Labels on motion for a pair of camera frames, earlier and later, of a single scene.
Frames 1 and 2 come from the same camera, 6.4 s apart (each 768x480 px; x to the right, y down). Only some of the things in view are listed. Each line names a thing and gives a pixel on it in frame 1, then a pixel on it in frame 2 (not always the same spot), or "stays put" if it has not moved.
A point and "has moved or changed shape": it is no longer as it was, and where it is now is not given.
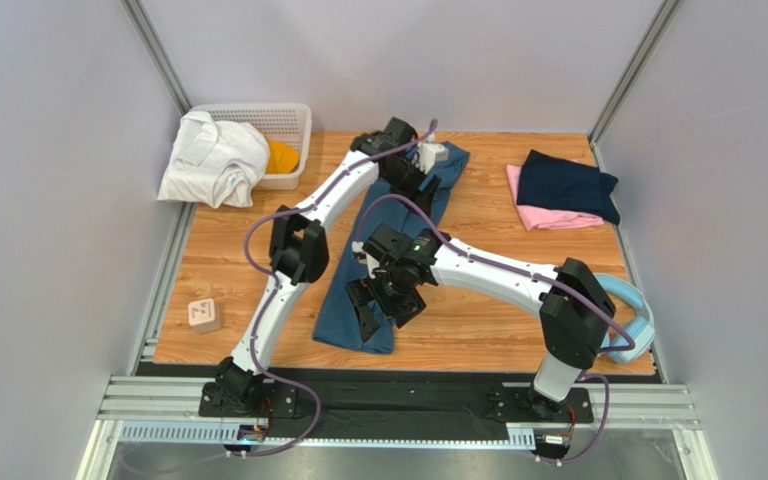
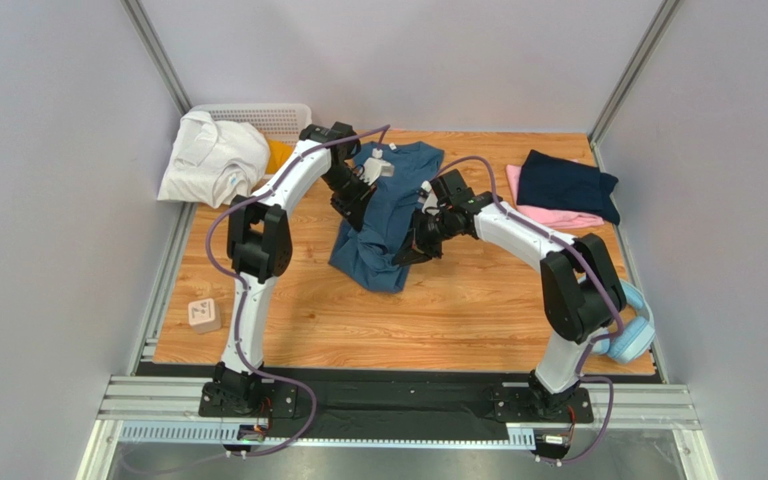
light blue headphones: x=641 y=328 stays put
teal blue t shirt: x=339 y=324 has moved or changed shape
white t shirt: x=216 y=163 stays put
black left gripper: x=425 y=198 -> x=353 y=209
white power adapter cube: x=204 y=316 stays put
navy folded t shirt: x=550 y=180 stays put
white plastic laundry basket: x=289 y=123 stays put
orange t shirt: x=283 y=159 stays put
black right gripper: x=384 y=301 -> x=420 y=233
